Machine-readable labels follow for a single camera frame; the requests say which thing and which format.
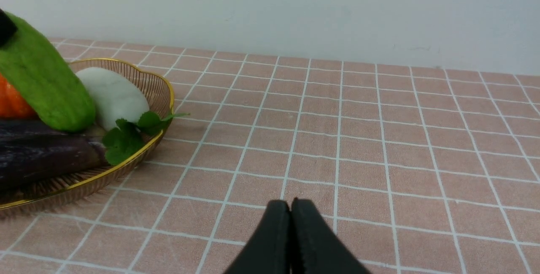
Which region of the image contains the dark purple eggplant lower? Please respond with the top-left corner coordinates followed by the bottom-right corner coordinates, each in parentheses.
top-left (0, 134), bottom-right (109, 191)

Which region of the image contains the gold wire basket plate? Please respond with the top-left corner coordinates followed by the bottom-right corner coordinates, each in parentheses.
top-left (0, 58), bottom-right (174, 221)

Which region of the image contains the orange pumpkin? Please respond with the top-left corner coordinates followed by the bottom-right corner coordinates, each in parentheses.
top-left (0, 75), bottom-right (38, 119)

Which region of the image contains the dark purple eggplant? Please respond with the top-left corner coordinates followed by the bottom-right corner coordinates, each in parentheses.
top-left (0, 119), bottom-right (68, 141)
top-left (0, 134), bottom-right (109, 191)

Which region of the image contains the white radish with leaves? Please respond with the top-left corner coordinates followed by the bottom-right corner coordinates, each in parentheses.
top-left (76, 67), bottom-right (186, 166)

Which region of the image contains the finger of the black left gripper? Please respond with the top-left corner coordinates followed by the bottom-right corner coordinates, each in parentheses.
top-left (0, 10), bottom-right (18, 47)

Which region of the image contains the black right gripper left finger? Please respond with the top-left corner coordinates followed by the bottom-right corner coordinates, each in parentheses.
top-left (224, 200), bottom-right (291, 274)

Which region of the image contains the dark purple eggplant upper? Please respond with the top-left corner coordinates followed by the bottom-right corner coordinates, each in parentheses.
top-left (0, 119), bottom-right (68, 141)

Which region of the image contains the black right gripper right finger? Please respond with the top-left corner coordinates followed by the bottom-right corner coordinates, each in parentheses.
top-left (291, 198), bottom-right (370, 274)

